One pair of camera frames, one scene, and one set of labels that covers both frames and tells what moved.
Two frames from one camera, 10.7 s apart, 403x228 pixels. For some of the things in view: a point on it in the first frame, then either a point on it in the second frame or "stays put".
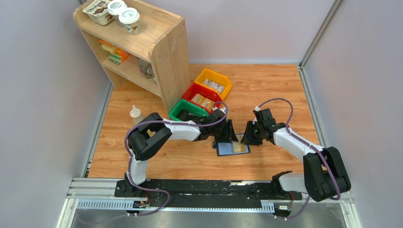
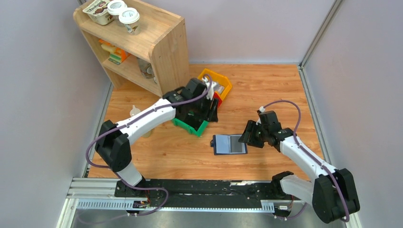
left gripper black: x=230 y=135 -> x=209 y=114
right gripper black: x=247 y=139 stays put
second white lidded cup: x=130 y=17 stays put
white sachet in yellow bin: x=219 y=87 stays put
